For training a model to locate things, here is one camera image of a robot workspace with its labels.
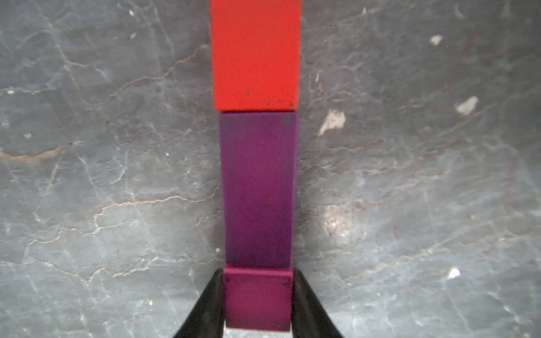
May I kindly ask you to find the red rectangular block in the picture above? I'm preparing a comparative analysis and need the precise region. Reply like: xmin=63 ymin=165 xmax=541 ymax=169
xmin=209 ymin=0 xmax=301 ymax=111

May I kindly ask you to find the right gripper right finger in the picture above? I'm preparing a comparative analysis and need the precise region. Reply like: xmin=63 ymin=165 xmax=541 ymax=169
xmin=292 ymin=269 xmax=343 ymax=338

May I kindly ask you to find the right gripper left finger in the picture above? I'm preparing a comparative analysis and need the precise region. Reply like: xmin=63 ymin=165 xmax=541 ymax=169
xmin=173 ymin=268 xmax=225 ymax=338

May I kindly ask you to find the purple rectangular block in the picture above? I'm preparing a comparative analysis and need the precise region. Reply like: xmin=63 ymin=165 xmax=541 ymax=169
xmin=220 ymin=111 xmax=299 ymax=268

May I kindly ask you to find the pink cube block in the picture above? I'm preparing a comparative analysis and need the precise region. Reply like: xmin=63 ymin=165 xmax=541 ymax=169
xmin=223 ymin=266 xmax=293 ymax=332

